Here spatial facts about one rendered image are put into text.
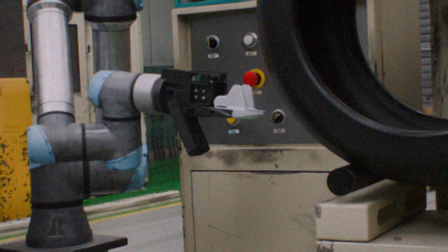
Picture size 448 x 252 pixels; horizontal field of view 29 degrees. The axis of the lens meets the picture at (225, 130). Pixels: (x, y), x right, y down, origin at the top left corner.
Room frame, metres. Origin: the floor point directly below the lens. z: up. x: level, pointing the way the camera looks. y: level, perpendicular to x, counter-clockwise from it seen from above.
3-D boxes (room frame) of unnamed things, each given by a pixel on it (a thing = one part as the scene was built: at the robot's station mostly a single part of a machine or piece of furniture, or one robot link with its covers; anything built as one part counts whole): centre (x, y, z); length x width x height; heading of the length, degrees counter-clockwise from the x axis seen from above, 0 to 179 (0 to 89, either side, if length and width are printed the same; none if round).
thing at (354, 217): (1.50, -0.26, 0.84); 0.36 x 0.09 x 0.06; 152
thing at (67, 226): (1.96, 0.40, 0.77); 0.15 x 0.15 x 0.10
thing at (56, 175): (1.96, 0.39, 0.88); 0.13 x 0.12 x 0.14; 101
